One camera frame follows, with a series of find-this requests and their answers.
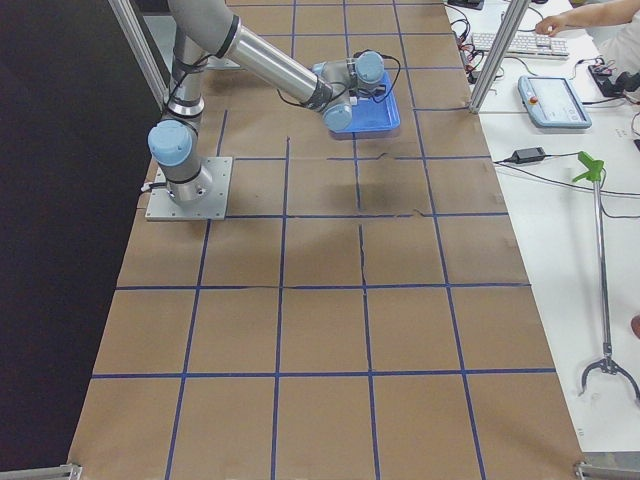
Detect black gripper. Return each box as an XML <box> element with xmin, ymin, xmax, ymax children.
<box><xmin>356</xmin><ymin>85</ymin><xmax>388</xmax><ymax>103</ymax></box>

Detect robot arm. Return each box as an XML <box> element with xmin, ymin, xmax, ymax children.
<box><xmin>148</xmin><ymin>1</ymin><xmax>390</xmax><ymax>206</ymax></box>

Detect blue plastic tray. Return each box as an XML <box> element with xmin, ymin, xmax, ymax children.
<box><xmin>322</xmin><ymin>72</ymin><xmax>400</xmax><ymax>134</ymax></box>

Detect person's hand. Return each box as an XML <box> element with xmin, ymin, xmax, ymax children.
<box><xmin>534</xmin><ymin>15</ymin><xmax>567</xmax><ymax>36</ymax></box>

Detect white keyboard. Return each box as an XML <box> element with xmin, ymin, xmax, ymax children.
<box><xmin>471</xmin><ymin>32</ymin><xmax>570</xmax><ymax>60</ymax></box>

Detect black power adapter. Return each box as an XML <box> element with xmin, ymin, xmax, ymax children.
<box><xmin>511</xmin><ymin>147</ymin><xmax>547</xmax><ymax>164</ymax></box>

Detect teach pendant tablet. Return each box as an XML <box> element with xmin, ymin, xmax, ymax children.
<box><xmin>517</xmin><ymin>76</ymin><xmax>592</xmax><ymax>130</ymax></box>

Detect aluminium frame post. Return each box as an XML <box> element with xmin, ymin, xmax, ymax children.
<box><xmin>468</xmin><ymin>0</ymin><xmax>529</xmax><ymax>114</ymax></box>

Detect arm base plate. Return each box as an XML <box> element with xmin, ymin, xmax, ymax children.
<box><xmin>145</xmin><ymin>157</ymin><xmax>233</xmax><ymax>221</ymax></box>

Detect green handled reach grabber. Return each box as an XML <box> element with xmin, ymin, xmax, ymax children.
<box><xmin>573</xmin><ymin>151</ymin><xmax>639</xmax><ymax>405</ymax></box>

